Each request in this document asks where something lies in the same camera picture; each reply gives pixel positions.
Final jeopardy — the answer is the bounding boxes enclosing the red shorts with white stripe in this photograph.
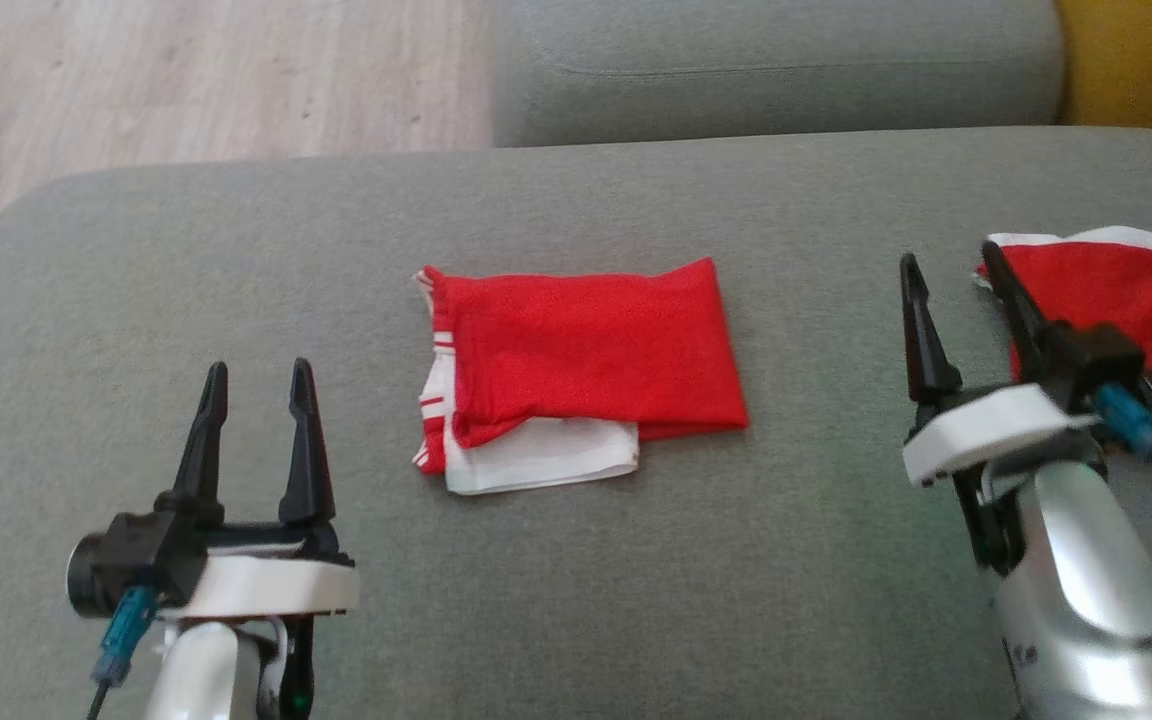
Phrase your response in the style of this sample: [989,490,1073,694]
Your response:
[973,225,1152,462]

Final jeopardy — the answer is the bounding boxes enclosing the grey sofa seat cushion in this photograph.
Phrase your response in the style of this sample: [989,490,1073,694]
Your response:
[0,125,1152,720]

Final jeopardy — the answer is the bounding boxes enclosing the blue cable connector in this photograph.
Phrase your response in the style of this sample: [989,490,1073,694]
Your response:
[93,584,163,690]
[1093,384,1152,464]

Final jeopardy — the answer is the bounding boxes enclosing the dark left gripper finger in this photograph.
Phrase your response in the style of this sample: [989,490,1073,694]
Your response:
[278,357,339,531]
[153,361,231,523]

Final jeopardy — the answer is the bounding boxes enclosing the yellow cushion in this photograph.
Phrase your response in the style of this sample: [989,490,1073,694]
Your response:
[1053,0,1152,142]

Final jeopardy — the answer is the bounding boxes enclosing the red Bulls 23 jersey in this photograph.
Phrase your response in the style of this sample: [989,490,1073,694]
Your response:
[411,256,751,497]

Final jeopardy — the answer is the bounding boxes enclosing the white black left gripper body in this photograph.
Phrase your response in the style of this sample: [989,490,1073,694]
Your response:
[151,515,361,720]

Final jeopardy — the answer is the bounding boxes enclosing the grey sofa back cushion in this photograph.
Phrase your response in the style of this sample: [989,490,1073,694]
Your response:
[490,0,1068,150]

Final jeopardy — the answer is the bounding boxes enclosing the blue right cable connector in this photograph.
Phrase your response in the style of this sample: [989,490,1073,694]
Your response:
[1093,384,1152,464]

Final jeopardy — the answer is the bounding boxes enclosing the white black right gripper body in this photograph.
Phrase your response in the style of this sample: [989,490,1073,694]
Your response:
[901,382,1109,578]

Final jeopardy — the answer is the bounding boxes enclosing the blue left cable connector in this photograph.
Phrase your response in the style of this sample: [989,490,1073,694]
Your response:
[93,584,163,690]

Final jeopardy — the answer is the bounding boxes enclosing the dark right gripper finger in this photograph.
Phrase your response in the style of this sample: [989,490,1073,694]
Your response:
[980,239,1063,387]
[898,252,965,408]

